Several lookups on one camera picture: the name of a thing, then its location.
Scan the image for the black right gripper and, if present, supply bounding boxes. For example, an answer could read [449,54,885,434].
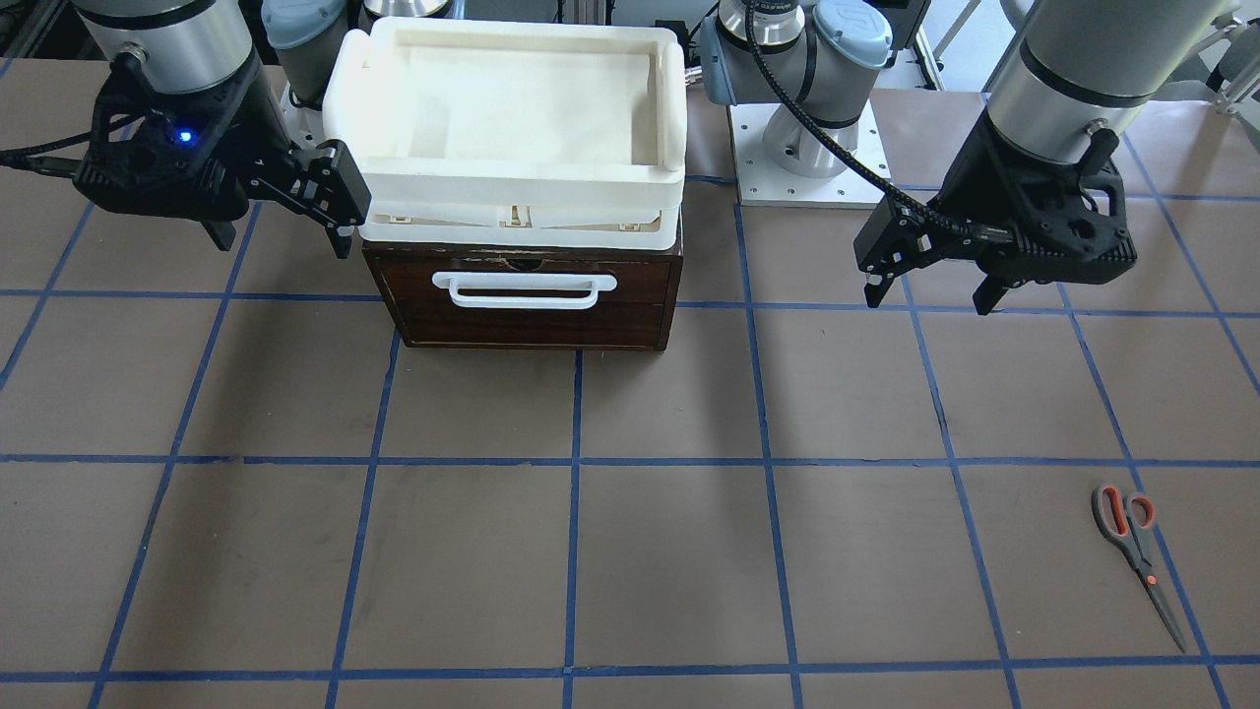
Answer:
[73,52,372,259]

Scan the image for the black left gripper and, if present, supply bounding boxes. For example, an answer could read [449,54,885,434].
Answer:
[853,112,1137,317]

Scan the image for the grey orange scissors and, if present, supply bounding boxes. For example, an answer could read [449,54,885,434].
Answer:
[1091,484,1187,654]

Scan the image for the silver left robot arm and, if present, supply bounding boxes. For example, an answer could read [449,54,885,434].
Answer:
[697,1,1226,315]

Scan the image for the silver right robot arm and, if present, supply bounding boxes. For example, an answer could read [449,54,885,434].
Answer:
[73,1,372,259]

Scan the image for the dark wooden drawer cabinet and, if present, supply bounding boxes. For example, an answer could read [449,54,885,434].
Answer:
[360,235,684,353]

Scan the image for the white plastic tray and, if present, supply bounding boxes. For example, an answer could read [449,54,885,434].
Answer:
[323,18,687,251]

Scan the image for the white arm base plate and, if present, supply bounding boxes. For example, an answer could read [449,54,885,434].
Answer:
[728,103,885,208]

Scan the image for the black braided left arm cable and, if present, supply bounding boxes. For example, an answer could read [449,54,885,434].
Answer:
[742,0,1011,246]

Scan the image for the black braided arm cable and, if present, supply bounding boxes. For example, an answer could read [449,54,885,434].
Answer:
[0,133,95,178]
[742,0,1011,246]

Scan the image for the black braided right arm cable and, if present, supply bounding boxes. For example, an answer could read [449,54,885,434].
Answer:
[0,133,95,178]

